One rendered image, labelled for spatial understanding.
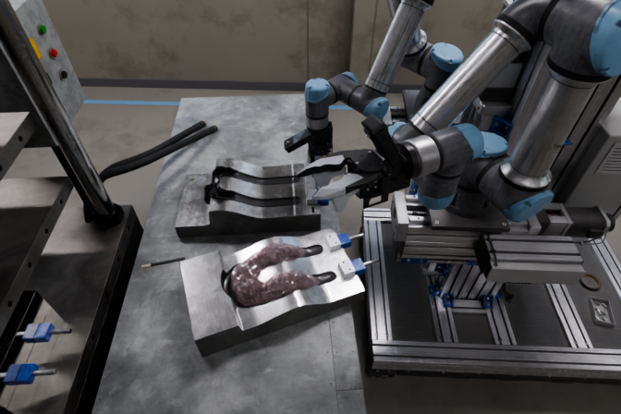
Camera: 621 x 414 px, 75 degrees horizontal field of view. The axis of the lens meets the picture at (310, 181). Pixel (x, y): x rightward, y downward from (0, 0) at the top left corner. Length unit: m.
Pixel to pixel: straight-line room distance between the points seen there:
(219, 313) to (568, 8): 1.05
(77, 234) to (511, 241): 1.46
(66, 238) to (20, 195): 0.26
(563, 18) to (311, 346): 0.98
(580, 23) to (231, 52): 2.97
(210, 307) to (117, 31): 2.92
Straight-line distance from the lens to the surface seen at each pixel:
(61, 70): 1.68
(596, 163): 1.49
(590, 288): 2.40
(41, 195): 1.49
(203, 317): 1.20
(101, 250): 1.60
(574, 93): 0.95
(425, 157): 0.77
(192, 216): 1.48
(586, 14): 0.89
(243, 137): 1.86
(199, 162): 1.77
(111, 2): 3.70
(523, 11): 0.95
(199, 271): 1.28
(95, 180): 1.53
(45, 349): 1.43
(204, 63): 3.67
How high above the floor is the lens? 1.95
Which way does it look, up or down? 45 degrees down
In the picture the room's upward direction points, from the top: straight up
